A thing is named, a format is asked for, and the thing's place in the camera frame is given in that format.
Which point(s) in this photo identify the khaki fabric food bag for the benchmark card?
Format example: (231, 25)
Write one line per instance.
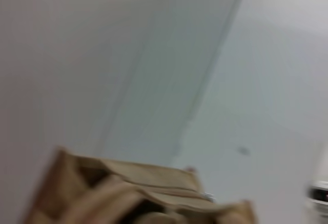
(153, 178)

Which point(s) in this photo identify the white device with black band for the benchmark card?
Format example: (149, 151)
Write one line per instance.
(319, 192)

